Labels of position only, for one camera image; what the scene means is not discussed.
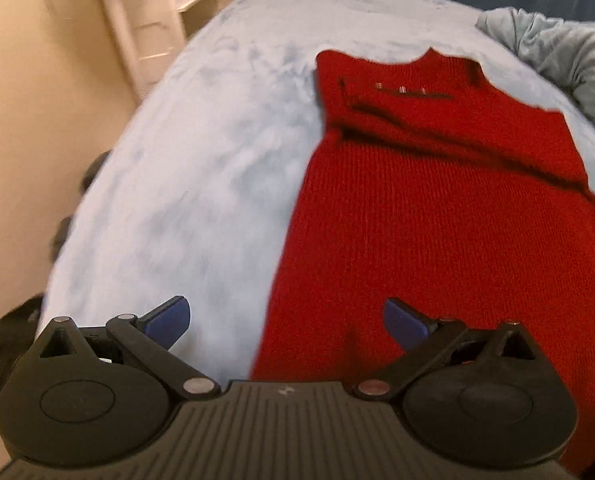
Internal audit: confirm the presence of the red knit cardigan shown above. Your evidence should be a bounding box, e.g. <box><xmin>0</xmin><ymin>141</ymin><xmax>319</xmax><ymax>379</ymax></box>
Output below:
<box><xmin>250</xmin><ymin>50</ymin><xmax>595</xmax><ymax>472</ymax></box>

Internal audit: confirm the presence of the light blue fleece bed sheet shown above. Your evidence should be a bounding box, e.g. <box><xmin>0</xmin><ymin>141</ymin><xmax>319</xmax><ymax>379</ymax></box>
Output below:
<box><xmin>42</xmin><ymin>0</ymin><xmax>595</xmax><ymax>382</ymax></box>

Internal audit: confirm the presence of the upper black dumbbell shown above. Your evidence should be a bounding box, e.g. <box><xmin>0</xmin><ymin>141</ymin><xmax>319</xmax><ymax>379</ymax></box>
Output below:
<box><xmin>79</xmin><ymin>151</ymin><xmax>111</xmax><ymax>195</ymax></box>

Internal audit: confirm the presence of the grey-blue crumpled blanket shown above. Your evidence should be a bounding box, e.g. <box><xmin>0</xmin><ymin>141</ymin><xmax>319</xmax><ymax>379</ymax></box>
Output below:
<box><xmin>476</xmin><ymin>8</ymin><xmax>595</xmax><ymax>126</ymax></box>

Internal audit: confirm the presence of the white standing fan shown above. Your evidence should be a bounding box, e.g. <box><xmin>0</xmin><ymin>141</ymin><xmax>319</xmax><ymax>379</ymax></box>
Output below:
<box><xmin>102</xmin><ymin>0</ymin><xmax>186</xmax><ymax>101</ymax></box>

